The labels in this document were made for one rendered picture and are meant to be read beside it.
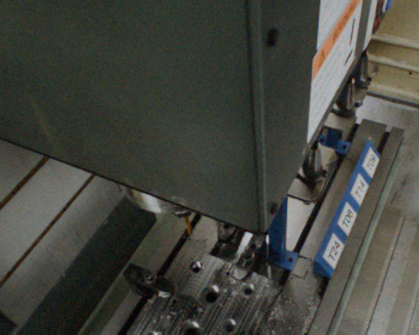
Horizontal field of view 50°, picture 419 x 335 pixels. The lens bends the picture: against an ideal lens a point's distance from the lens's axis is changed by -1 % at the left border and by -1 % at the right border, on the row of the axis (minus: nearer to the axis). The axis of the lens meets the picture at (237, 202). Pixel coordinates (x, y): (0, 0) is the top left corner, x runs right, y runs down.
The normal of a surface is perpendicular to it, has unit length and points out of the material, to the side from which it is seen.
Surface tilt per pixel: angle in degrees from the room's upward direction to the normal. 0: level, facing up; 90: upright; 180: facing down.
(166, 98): 90
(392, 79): 90
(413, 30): 90
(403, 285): 8
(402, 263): 7
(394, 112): 24
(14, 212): 89
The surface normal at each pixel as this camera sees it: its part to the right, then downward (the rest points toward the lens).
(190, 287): -0.07, -0.60
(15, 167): 0.89, 0.32
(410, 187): -0.24, -0.25
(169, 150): -0.44, 0.73
